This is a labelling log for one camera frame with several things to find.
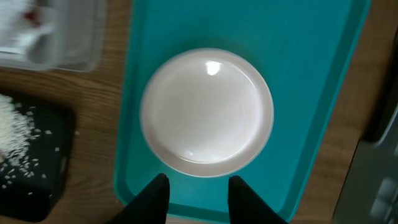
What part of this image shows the black tray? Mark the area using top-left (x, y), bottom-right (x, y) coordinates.
top-left (1, 90), bottom-right (76, 222)

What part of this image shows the clear plastic bin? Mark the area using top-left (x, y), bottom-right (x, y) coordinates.
top-left (1, 0), bottom-right (107, 72)

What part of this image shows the teal serving tray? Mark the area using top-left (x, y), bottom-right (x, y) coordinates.
top-left (114, 0), bottom-right (370, 223)

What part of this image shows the white round plate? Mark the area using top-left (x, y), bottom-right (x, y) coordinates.
top-left (140, 49), bottom-right (274, 178)

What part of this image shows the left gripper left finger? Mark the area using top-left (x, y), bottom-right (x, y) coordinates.
top-left (106, 174), bottom-right (170, 224)

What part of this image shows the white napkin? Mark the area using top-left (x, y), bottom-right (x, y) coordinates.
top-left (1, 0), bottom-right (57, 57)

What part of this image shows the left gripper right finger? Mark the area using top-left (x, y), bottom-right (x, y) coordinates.
top-left (228, 175), bottom-right (287, 224)

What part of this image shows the red sauce packet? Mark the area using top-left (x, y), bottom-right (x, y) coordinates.
top-left (24, 6), bottom-right (40, 26)

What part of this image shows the pile of rice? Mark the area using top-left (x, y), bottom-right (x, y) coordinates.
top-left (0, 93), bottom-right (62, 197)

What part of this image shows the grey dish rack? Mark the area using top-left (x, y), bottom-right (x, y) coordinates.
top-left (333, 37), bottom-right (397, 224)

